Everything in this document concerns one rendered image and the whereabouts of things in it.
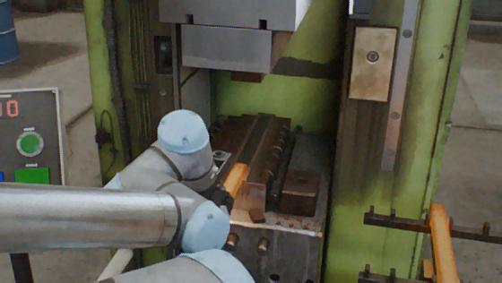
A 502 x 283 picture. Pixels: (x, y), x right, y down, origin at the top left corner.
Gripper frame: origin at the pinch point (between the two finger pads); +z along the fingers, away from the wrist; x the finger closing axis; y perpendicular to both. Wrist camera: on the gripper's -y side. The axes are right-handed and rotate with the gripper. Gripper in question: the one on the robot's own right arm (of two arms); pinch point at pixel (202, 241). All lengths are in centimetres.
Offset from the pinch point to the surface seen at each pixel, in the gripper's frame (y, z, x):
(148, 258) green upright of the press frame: 41, 42, -30
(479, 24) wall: 83, 621, 169
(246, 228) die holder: 10.6, 21.3, 4.4
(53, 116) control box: -13.6, 20.9, -42.0
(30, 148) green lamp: -7.7, 15.3, -45.3
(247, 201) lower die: 6.6, 27.3, 3.5
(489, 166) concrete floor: 100, 255, 119
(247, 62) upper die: -28.6, 27.1, 3.0
